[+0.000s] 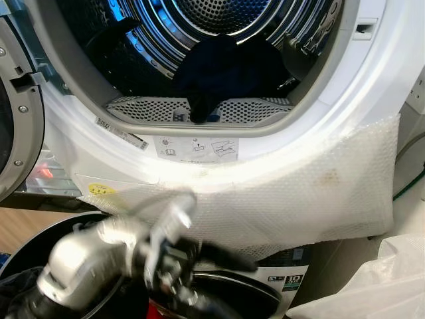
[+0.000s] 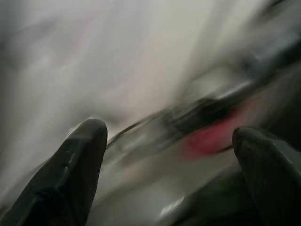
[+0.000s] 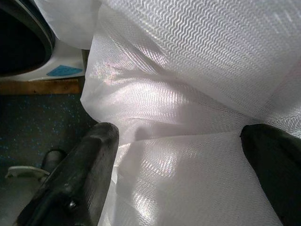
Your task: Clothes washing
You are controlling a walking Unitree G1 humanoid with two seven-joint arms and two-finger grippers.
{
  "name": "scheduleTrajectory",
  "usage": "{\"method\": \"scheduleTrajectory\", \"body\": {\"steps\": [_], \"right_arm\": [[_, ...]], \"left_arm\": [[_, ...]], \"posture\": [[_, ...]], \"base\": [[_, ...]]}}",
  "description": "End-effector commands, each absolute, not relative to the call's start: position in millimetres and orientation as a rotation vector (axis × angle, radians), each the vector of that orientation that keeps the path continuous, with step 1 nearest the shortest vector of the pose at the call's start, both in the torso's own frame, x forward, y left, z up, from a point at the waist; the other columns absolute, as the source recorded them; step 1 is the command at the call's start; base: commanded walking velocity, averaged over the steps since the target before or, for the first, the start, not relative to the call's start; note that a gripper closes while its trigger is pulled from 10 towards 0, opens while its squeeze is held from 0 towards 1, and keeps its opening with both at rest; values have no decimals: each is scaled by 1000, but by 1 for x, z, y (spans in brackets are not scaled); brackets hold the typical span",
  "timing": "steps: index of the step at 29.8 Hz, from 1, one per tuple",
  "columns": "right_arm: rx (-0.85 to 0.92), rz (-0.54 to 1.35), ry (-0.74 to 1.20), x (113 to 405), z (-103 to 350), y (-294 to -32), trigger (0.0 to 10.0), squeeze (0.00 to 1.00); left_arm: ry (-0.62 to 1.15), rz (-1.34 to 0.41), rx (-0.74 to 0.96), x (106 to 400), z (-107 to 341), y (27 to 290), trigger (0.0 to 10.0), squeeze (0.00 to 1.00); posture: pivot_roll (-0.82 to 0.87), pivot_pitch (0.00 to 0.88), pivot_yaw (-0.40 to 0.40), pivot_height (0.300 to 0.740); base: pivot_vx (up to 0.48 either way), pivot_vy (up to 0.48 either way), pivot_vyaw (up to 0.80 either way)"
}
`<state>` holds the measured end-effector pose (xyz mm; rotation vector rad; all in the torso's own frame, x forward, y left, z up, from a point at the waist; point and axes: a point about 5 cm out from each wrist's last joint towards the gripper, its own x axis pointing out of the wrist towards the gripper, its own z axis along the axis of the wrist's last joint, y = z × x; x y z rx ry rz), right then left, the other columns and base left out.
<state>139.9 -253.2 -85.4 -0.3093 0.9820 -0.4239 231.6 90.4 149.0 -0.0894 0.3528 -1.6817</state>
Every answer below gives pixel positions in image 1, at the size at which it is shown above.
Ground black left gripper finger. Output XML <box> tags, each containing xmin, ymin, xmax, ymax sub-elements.
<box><xmin>197</xmin><ymin>242</ymin><xmax>259</xmax><ymax>272</ymax></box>
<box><xmin>178</xmin><ymin>286</ymin><xmax>230</xmax><ymax>318</ymax></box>

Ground white washing machine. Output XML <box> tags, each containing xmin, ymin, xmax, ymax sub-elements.
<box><xmin>251</xmin><ymin>242</ymin><xmax>314</xmax><ymax>319</ymax></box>

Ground dark clothes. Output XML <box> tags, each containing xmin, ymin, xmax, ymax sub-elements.
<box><xmin>0</xmin><ymin>265</ymin><xmax>48</xmax><ymax>319</ymax></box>

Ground black round laundry basket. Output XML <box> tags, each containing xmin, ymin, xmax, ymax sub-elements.
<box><xmin>0</xmin><ymin>211</ymin><xmax>282</xmax><ymax>319</ymax></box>

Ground red garment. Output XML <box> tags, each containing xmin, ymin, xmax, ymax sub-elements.
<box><xmin>147</xmin><ymin>300</ymin><xmax>200</xmax><ymax>319</ymax></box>

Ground clear bubble wrap sheet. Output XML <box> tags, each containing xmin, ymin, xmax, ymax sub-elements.
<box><xmin>78</xmin><ymin>116</ymin><xmax>400</xmax><ymax>261</ymax></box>

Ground yellow round sticker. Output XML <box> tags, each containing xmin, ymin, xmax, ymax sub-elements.
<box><xmin>88</xmin><ymin>183</ymin><xmax>116</xmax><ymax>196</ymax></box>

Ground white instruction label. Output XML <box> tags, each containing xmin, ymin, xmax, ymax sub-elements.
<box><xmin>153</xmin><ymin>136</ymin><xmax>239</xmax><ymax>161</ymax></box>

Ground white barcode label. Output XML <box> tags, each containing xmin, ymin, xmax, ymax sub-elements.
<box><xmin>94</xmin><ymin>118</ymin><xmax>149</xmax><ymax>151</ymax></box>

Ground white plastic bag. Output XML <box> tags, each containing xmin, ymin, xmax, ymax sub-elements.
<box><xmin>286</xmin><ymin>231</ymin><xmax>425</xmax><ymax>319</ymax></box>

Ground grey mesh lint filter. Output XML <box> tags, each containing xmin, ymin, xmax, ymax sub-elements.
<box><xmin>106</xmin><ymin>96</ymin><xmax>294</xmax><ymax>127</ymax></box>

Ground dark blue garment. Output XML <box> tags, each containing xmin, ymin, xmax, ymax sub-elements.
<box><xmin>174</xmin><ymin>35</ymin><xmax>294</xmax><ymax>124</ymax></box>

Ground grey dryer door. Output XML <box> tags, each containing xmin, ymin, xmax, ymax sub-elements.
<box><xmin>0</xmin><ymin>19</ymin><xmax>46</xmax><ymax>202</ymax></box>

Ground white front-load dryer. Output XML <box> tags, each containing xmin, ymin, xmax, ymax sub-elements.
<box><xmin>27</xmin><ymin>0</ymin><xmax>425</xmax><ymax>203</ymax></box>

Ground steel dryer drum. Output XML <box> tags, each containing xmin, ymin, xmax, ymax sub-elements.
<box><xmin>70</xmin><ymin>0</ymin><xmax>343</xmax><ymax>100</ymax></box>

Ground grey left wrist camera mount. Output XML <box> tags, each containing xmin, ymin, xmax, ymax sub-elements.
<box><xmin>149</xmin><ymin>193</ymin><xmax>198</xmax><ymax>259</ymax></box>

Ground green cable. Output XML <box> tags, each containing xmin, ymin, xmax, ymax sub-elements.
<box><xmin>392</xmin><ymin>167</ymin><xmax>425</xmax><ymax>201</ymax></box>

